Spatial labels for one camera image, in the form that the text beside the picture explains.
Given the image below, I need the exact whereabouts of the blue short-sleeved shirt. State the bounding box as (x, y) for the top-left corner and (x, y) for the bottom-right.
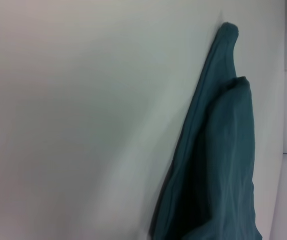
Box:
(149, 21), (263, 240)

